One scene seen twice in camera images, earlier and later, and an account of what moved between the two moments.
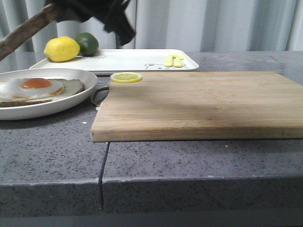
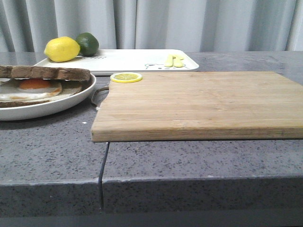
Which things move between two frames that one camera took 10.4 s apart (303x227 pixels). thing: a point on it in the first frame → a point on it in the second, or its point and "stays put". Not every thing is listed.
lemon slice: x=126 y=77 stays put
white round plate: x=50 y=107 stays put
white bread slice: x=66 y=28 → x=26 y=72
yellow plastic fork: x=169 y=61 stays put
